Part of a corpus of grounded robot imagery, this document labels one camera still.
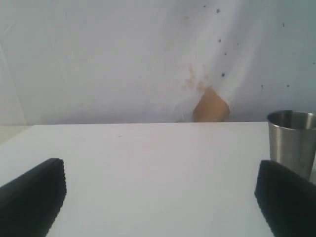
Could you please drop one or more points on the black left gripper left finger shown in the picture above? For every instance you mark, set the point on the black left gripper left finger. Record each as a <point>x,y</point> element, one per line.
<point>30,203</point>

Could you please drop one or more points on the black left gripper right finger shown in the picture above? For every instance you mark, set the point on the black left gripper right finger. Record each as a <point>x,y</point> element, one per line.
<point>286,200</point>

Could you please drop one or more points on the stainless steel cup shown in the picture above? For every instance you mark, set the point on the stainless steel cup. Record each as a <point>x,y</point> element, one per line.
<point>292,139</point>

